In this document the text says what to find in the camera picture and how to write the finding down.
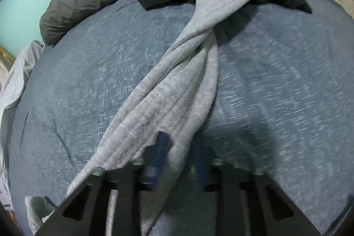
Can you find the blue patterned bed sheet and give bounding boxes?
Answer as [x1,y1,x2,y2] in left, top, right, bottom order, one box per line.
[9,0,353,235]

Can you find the light grey blanket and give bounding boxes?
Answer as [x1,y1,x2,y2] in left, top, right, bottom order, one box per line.
[1,40,44,211]

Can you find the wooden furniture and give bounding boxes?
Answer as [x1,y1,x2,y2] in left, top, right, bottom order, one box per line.
[0,46,16,70]

